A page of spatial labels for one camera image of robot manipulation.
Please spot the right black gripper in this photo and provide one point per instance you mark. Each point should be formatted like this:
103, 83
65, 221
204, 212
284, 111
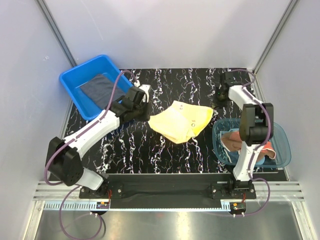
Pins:
219, 105

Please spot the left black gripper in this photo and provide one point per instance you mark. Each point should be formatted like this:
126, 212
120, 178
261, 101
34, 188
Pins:
146, 117

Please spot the yellow towel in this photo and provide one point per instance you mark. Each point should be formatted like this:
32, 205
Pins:
181, 121

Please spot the dark grey-blue towel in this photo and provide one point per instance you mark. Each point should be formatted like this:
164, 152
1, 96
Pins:
99, 90

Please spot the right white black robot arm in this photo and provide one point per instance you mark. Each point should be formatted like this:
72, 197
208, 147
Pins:
255, 129

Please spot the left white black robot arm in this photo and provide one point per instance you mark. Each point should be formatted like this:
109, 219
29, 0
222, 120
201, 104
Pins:
64, 156

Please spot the brown towel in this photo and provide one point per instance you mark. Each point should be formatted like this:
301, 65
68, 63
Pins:
232, 141

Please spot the blue plastic bin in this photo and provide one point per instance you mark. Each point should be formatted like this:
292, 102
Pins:
81, 74

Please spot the translucent teal plastic basket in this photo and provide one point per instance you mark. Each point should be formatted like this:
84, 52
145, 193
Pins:
279, 142

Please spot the left small connector board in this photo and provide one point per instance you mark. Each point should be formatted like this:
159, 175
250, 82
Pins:
103, 205

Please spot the small connector board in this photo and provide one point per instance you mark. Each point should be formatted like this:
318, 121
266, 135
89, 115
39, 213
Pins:
239, 206
103, 205

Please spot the right small connector board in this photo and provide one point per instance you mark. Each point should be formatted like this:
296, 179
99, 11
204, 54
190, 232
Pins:
239, 206

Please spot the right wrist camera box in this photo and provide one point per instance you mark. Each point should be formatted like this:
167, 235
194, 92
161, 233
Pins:
227, 79

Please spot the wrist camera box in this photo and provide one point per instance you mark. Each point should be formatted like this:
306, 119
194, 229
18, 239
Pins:
146, 89
227, 79

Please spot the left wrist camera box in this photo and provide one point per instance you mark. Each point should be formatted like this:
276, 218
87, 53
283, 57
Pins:
146, 89

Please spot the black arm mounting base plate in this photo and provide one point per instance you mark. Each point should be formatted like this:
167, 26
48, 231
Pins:
211, 185

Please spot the right aluminium frame post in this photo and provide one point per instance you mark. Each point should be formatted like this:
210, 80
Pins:
276, 33

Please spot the aluminium frame post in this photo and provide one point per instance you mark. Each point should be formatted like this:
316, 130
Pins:
56, 31
276, 33

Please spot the aluminium front rail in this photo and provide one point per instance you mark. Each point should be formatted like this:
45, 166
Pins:
62, 197

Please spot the left aluminium frame post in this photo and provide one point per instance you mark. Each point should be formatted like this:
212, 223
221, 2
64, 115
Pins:
56, 31

